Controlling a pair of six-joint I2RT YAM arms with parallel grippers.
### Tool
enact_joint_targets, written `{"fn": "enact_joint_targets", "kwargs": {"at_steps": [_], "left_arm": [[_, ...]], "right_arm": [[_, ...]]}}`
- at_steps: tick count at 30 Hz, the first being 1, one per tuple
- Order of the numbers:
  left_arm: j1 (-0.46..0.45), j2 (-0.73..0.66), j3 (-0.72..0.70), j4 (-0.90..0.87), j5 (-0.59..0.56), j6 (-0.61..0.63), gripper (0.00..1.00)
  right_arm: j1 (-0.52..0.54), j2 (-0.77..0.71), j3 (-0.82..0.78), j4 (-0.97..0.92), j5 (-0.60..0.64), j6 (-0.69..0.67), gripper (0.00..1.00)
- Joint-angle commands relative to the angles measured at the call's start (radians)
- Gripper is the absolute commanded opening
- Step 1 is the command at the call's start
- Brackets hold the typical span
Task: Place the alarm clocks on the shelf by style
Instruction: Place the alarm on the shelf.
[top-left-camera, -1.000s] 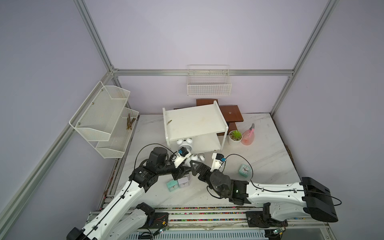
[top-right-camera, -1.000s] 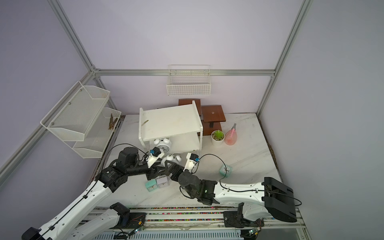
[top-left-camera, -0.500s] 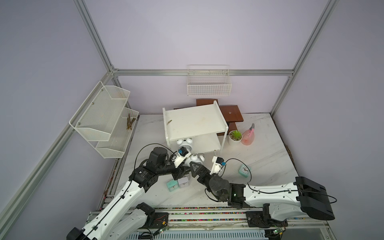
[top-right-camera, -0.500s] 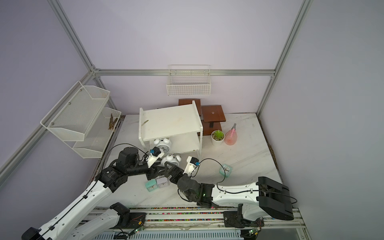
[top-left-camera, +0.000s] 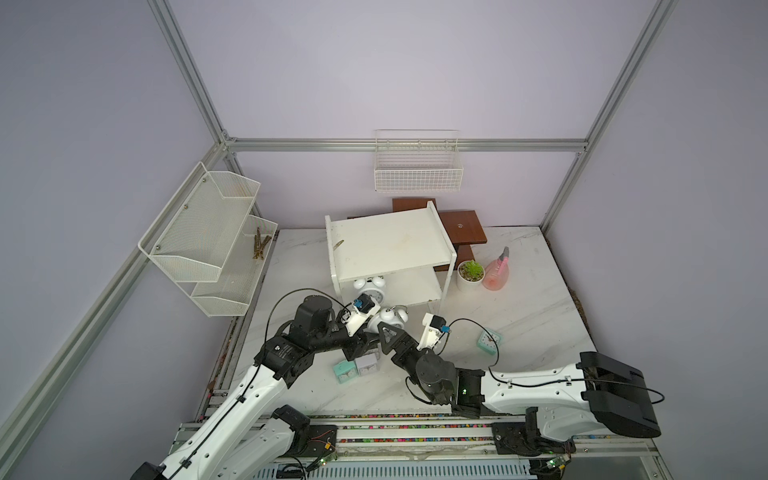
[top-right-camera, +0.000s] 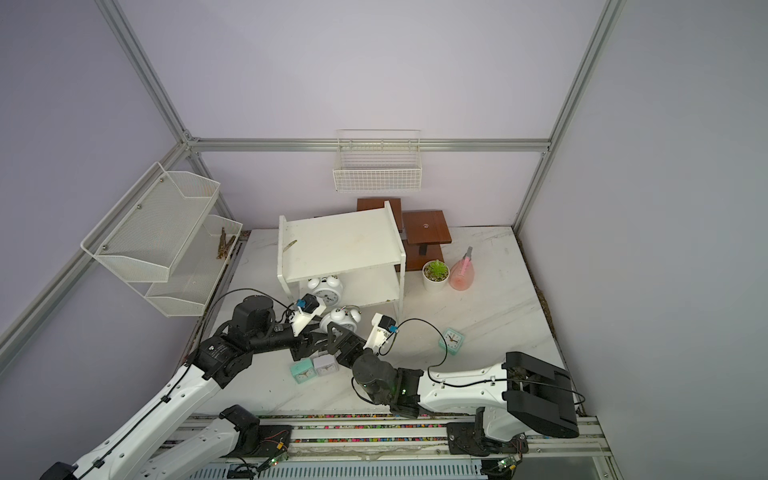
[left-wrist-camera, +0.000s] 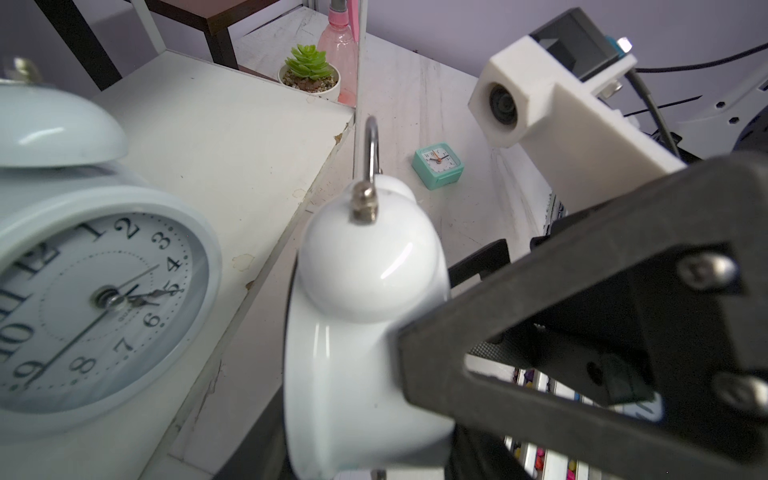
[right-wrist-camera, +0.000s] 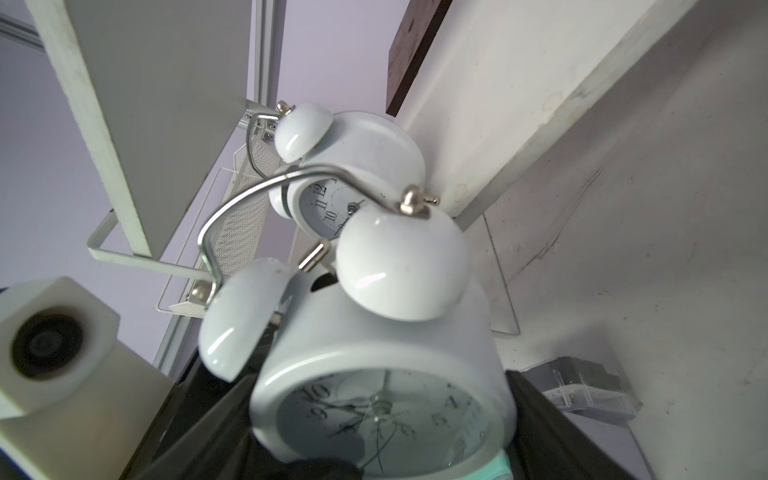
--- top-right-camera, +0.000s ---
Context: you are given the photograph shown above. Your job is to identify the white twin-bell alarm clock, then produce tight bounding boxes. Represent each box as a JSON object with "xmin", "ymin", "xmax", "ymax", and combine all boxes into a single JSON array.
[
  {"xmin": 319, "ymin": 305, "xmax": 362, "ymax": 333},
  {"xmin": 307, "ymin": 275, "xmax": 344, "ymax": 308}
]

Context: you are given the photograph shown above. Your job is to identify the mint square alarm clock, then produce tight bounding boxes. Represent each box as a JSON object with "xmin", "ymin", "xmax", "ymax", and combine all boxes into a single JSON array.
[{"xmin": 438, "ymin": 328, "xmax": 465, "ymax": 356}]

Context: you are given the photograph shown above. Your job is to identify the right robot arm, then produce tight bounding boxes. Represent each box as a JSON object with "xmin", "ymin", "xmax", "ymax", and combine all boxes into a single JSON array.
[{"xmin": 327, "ymin": 316, "xmax": 580, "ymax": 442}]

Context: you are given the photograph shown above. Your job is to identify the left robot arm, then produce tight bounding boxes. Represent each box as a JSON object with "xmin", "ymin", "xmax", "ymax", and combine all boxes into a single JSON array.
[{"xmin": 43, "ymin": 294, "xmax": 326, "ymax": 479}]

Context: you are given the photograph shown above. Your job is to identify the lavender square alarm clock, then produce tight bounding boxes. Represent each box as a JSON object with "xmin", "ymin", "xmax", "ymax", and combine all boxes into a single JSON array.
[{"xmin": 313, "ymin": 354, "xmax": 340, "ymax": 376}]

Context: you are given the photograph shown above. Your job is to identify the white two-tier shelf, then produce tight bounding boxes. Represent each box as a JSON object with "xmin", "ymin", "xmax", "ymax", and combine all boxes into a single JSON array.
[{"xmin": 276, "ymin": 201, "xmax": 406, "ymax": 317}]

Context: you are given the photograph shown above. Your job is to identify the mint square clock left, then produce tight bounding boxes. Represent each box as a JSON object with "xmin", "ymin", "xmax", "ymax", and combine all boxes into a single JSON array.
[{"xmin": 290, "ymin": 358, "xmax": 317, "ymax": 384}]

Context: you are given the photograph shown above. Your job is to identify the small green potted plant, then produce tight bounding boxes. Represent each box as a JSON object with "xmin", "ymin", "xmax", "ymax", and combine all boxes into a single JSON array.
[{"xmin": 422, "ymin": 260, "xmax": 450, "ymax": 293}]

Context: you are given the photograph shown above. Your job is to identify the pink spray bottle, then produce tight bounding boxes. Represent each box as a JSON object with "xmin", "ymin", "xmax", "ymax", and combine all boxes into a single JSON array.
[{"xmin": 449, "ymin": 246, "xmax": 475, "ymax": 291}]

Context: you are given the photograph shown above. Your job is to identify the brown wooden step stand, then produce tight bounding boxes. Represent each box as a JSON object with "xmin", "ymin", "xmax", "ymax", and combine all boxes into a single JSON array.
[{"xmin": 313, "ymin": 197, "xmax": 454, "ymax": 273}]

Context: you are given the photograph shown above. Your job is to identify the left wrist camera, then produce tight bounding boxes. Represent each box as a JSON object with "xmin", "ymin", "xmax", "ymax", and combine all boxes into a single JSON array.
[{"xmin": 290, "ymin": 293, "xmax": 326, "ymax": 337}]

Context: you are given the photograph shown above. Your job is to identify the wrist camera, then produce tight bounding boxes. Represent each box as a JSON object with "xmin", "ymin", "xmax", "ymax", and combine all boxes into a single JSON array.
[
  {"xmin": 364, "ymin": 313, "xmax": 397, "ymax": 353},
  {"xmin": 290, "ymin": 293, "xmax": 326, "ymax": 337}
]

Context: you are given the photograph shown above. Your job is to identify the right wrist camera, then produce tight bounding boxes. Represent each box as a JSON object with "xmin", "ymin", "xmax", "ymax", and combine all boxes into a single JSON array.
[{"xmin": 364, "ymin": 313, "xmax": 397, "ymax": 353}]

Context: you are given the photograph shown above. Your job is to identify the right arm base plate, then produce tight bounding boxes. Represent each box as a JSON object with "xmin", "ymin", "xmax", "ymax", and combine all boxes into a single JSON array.
[{"xmin": 445, "ymin": 422, "xmax": 529, "ymax": 457}]

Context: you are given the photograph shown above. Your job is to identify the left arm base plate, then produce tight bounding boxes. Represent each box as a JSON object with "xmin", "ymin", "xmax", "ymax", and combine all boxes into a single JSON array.
[{"xmin": 228, "ymin": 424, "xmax": 293, "ymax": 458}]

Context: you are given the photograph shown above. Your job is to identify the white mesh two-tier wall rack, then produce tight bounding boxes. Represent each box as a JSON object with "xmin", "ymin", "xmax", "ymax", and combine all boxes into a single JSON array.
[{"xmin": 80, "ymin": 163, "xmax": 242, "ymax": 317}]

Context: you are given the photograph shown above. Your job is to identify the white wire wall basket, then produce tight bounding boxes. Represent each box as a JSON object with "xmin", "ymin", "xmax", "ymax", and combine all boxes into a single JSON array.
[{"xmin": 333, "ymin": 129, "xmax": 423, "ymax": 194}]

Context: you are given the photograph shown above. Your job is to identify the aluminium frame rail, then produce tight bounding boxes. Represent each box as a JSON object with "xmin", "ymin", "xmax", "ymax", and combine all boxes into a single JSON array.
[{"xmin": 188, "ymin": 138, "xmax": 551, "ymax": 153}]

